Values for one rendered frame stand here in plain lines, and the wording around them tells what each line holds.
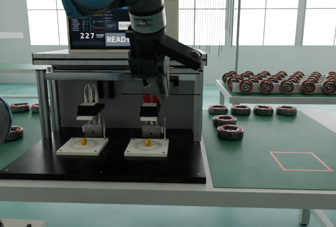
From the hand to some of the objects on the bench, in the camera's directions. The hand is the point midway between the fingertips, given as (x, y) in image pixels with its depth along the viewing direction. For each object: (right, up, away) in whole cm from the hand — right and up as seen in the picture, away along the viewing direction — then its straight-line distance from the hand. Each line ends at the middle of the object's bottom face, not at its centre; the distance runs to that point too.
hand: (167, 96), depth 76 cm
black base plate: (-19, -21, +35) cm, 45 cm away
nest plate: (-7, -19, +33) cm, 38 cm away
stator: (-69, -17, +50) cm, 87 cm away
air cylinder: (-7, -16, +47) cm, 50 cm away
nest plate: (-31, -19, +34) cm, 50 cm away
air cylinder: (-31, -16, +48) cm, 59 cm away
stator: (+28, -17, +52) cm, 62 cm away
